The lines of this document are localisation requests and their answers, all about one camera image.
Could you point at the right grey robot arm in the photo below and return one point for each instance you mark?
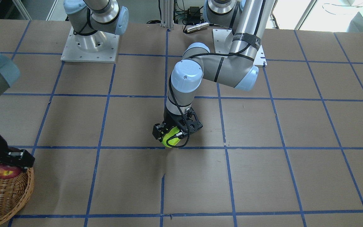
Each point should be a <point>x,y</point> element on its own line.
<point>95,23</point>

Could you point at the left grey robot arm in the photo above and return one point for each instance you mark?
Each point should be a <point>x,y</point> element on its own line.
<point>247,20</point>

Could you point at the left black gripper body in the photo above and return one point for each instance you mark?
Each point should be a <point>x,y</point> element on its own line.
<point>170,121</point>

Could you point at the wicker basket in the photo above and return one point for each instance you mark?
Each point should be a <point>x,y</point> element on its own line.
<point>15,193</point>

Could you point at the aluminium frame post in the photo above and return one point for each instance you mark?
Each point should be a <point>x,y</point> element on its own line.
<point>167,13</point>

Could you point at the red yellow apple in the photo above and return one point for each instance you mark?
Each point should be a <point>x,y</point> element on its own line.
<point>9,172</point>

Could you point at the green apple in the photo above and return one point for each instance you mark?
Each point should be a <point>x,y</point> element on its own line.
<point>172,137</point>

